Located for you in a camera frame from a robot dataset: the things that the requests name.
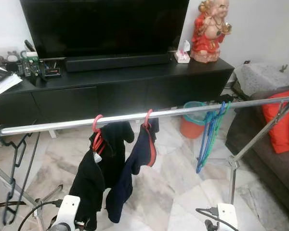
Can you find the navy blue knit garment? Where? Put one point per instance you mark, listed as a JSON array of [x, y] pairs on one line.
[[130, 168]]

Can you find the green plastic hanger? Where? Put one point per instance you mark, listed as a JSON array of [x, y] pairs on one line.
[[213, 139]]

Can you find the blue plastic hanger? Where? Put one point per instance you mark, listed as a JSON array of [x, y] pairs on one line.
[[200, 163]]

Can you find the red cushion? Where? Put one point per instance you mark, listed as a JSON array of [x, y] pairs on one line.
[[279, 125]]

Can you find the small brass figure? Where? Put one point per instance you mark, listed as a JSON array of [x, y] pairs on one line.
[[283, 69]]

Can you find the side table lace cloth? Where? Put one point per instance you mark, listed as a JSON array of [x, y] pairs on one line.
[[262, 77]]

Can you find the dark grey fabric sofa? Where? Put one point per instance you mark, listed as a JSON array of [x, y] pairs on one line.
[[274, 168]]

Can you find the orange bin green liner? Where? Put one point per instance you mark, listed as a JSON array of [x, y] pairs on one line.
[[191, 127]]

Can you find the red laughing Buddha statue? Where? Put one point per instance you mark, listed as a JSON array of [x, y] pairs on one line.
[[209, 33]]

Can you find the white tissue pack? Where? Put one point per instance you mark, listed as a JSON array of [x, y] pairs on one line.
[[182, 55]]

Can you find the black television console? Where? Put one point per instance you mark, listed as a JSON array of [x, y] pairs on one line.
[[111, 91]]

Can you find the black soundbar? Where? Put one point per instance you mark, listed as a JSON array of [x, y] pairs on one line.
[[115, 62]]

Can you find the black shirt green logo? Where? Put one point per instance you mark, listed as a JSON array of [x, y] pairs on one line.
[[94, 183]]

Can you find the black flat screen television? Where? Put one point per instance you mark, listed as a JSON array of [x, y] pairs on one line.
[[101, 24]]

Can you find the black box red display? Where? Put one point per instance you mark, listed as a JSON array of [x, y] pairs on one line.
[[52, 72]]

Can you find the small grey figurine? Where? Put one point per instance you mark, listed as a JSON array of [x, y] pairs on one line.
[[12, 57]]

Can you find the white papers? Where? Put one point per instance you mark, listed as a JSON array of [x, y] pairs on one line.
[[2, 84]]

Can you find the dark wall socket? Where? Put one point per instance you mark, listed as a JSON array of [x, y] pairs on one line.
[[246, 62]]

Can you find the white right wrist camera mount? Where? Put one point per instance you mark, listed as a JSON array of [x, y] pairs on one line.
[[228, 216]]

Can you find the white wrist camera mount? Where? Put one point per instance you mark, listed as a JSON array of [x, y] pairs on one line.
[[228, 216], [67, 211]]

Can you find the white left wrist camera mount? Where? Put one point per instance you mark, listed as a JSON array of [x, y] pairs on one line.
[[67, 211]]

